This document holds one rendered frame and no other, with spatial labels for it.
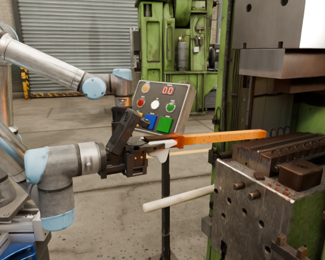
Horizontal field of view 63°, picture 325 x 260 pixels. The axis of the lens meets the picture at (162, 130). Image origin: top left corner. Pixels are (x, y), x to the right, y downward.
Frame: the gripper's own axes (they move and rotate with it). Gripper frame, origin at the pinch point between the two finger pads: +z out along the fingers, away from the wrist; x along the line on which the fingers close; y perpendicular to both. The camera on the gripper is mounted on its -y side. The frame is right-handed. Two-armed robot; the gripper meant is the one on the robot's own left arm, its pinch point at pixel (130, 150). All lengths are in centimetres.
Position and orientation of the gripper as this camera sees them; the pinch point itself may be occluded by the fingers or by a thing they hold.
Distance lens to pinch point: 118.0
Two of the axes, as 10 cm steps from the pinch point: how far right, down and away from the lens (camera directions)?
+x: 0.2, 2.9, -9.6
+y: -10.0, 0.0, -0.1
